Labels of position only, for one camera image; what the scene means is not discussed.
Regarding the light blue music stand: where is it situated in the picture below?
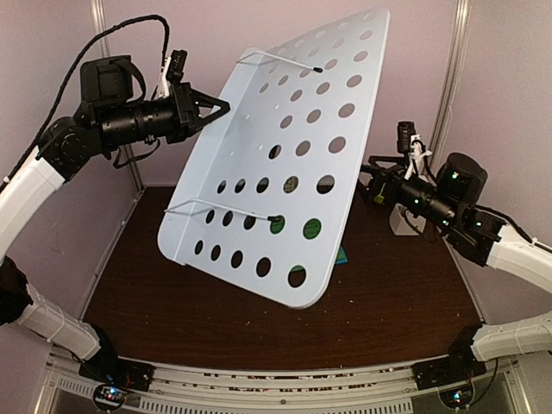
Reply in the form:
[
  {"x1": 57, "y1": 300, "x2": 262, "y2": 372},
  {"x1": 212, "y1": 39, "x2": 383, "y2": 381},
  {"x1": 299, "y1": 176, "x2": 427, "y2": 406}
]
[{"x1": 157, "y1": 9, "x2": 390, "y2": 309}]

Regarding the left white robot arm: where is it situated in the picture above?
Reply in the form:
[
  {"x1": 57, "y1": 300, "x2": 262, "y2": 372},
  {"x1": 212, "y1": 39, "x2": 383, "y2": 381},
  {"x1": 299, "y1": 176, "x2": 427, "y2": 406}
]
[{"x1": 1, "y1": 50, "x2": 230, "y2": 383}]

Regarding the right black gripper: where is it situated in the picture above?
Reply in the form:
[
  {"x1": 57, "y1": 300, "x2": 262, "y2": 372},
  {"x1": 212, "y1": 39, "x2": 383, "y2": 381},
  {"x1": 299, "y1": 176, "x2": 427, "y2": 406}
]
[{"x1": 344, "y1": 155, "x2": 459, "y2": 231}]

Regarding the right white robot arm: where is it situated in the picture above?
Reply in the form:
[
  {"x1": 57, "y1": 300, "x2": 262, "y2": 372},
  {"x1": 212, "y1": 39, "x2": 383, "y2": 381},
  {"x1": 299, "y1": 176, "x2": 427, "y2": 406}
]
[{"x1": 361, "y1": 153, "x2": 551, "y2": 381}]

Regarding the blue paper sheet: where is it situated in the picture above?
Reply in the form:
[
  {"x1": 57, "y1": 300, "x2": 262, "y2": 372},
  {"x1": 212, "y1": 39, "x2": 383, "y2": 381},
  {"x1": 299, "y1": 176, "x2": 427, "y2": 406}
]
[{"x1": 336, "y1": 246, "x2": 348, "y2": 265}]

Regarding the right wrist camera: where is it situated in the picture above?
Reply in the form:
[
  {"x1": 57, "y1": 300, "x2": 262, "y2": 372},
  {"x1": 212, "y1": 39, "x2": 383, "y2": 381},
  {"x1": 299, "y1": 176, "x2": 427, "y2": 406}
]
[{"x1": 397, "y1": 121, "x2": 436, "y2": 181}]

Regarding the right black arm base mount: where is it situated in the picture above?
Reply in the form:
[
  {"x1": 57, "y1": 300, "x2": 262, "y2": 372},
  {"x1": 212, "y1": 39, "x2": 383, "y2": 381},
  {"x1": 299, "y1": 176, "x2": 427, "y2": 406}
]
[{"x1": 411, "y1": 342, "x2": 486, "y2": 391}]

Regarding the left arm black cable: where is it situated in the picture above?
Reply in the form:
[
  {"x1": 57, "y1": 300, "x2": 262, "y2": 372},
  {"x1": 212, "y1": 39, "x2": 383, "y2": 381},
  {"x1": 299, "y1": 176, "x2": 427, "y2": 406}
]
[{"x1": 32, "y1": 13, "x2": 173, "y2": 169}]

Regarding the front aluminium rail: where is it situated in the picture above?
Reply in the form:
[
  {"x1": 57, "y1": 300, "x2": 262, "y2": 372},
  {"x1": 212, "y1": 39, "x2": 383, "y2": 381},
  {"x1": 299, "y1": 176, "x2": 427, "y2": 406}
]
[{"x1": 34, "y1": 351, "x2": 530, "y2": 414}]

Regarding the white metronome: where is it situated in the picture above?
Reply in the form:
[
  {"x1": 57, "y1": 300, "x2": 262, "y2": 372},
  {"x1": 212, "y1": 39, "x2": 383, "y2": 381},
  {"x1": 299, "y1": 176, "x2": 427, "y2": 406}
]
[{"x1": 389, "y1": 204, "x2": 426, "y2": 236}]

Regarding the patterned mug with orange inside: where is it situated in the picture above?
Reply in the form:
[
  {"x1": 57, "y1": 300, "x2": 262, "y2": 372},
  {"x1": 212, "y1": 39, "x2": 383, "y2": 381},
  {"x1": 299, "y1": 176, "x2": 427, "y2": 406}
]
[{"x1": 283, "y1": 176, "x2": 299, "y2": 194}]

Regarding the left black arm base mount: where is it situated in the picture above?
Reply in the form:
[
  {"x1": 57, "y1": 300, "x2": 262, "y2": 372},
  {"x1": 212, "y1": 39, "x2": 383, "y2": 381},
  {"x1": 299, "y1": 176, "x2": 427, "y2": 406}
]
[{"x1": 78, "y1": 324, "x2": 154, "y2": 392}]

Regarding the green sheet music page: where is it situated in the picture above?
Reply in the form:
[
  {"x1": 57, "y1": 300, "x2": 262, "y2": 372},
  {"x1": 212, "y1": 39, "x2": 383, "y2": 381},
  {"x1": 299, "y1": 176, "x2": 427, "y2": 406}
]
[{"x1": 287, "y1": 217, "x2": 323, "y2": 288}]

